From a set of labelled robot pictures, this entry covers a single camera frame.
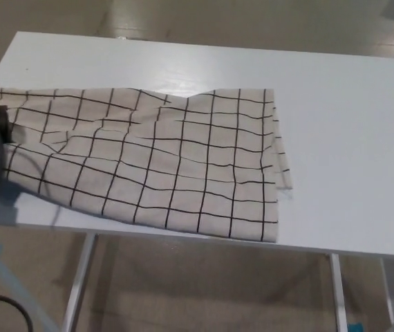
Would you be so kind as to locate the white towel with black grid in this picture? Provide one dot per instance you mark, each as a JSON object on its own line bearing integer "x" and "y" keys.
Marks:
{"x": 155, "y": 155}

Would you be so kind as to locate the white metal table leg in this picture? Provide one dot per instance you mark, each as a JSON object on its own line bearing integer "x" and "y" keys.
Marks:
{"x": 389, "y": 294}
{"x": 339, "y": 294}
{"x": 79, "y": 280}

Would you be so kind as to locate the teal object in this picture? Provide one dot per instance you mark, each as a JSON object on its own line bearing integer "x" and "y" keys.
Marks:
{"x": 356, "y": 327}

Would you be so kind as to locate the grey metal frame bar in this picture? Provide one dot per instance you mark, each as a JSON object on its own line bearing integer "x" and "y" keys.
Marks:
{"x": 14, "y": 287}

